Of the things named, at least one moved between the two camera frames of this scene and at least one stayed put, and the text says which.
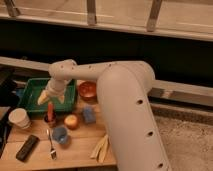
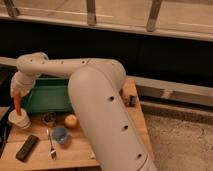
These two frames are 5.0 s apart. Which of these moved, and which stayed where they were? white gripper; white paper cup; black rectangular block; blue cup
Moved: white gripper
Stayed: black rectangular block; blue cup; white paper cup
